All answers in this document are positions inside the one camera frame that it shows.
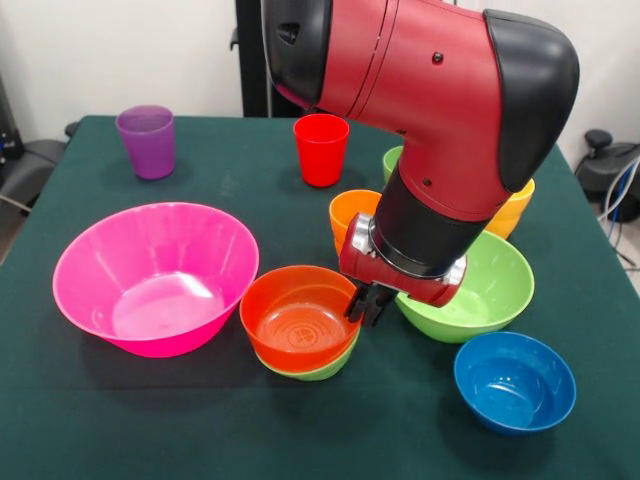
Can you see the small green bowl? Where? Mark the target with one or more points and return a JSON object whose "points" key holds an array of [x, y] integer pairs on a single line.
{"points": [[325, 372]]}

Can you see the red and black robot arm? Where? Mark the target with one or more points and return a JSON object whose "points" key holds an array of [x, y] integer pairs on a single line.
{"points": [[450, 75]]}

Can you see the large pink bowl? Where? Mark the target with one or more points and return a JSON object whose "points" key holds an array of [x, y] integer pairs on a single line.
{"points": [[150, 310]]}

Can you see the green cup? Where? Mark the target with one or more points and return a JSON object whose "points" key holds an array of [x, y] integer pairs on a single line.
{"points": [[391, 165]]}

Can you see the dark green tablecloth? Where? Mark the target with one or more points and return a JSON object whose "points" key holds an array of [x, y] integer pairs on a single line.
{"points": [[100, 400]]}

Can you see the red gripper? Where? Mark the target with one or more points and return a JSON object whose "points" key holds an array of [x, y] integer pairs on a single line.
{"points": [[400, 285]]}

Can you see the red cup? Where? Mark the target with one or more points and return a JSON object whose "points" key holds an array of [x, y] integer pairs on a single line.
{"points": [[320, 155]]}

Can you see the yellow cup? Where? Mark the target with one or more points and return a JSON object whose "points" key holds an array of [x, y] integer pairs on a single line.
{"points": [[510, 215]]}

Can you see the black wheeled base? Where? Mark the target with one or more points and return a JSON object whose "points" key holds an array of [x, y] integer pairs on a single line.
{"points": [[30, 170], [600, 170]]}

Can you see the red bowl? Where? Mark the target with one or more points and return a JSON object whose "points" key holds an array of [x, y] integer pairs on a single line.
{"points": [[300, 335]]}

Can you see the blue bowl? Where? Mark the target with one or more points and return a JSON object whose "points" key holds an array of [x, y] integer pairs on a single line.
{"points": [[515, 390]]}

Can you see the orange cup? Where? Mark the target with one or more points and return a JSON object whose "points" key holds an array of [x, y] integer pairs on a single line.
{"points": [[350, 210]]}

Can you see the purple cup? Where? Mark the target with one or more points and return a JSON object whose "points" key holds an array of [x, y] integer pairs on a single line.
{"points": [[147, 150]]}

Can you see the large green bowl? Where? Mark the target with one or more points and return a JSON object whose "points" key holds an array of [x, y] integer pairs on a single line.
{"points": [[490, 300]]}

